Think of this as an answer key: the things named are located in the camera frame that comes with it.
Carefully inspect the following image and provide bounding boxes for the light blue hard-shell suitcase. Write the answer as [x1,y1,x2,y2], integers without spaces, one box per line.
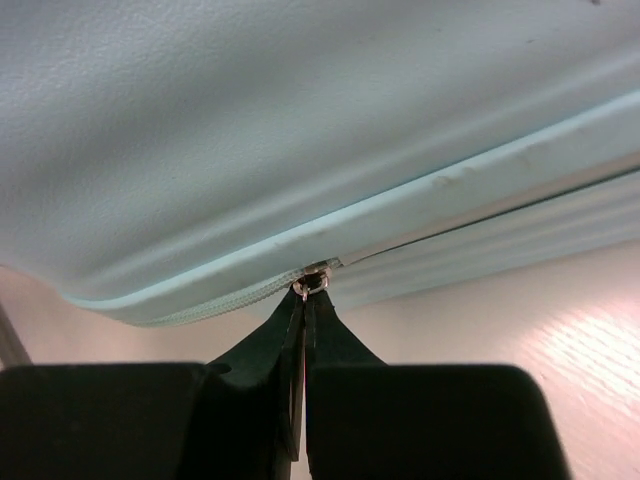
[1,1,639,325]

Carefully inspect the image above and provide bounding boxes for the silver zipper pull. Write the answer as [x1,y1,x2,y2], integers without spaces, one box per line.
[291,265,331,302]

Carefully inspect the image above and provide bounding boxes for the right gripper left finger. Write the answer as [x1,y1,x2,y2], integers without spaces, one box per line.
[1,292,304,479]

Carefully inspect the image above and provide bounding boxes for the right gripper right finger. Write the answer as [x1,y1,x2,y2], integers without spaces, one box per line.
[305,292,571,479]

